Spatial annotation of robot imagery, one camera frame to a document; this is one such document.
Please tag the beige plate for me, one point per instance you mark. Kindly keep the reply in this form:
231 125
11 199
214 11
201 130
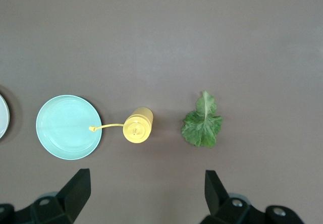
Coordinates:
3 118

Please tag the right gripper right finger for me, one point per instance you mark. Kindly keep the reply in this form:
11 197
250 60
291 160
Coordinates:
217 201

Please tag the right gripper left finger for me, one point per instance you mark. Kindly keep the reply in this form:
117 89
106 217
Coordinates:
70 196

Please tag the green lettuce leaf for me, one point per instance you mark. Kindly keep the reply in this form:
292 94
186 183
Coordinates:
202 128

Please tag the light green plate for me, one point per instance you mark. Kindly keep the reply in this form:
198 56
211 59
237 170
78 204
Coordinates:
65 128

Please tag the yellow squeeze bottle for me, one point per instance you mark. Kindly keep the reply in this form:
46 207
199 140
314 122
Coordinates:
137 130

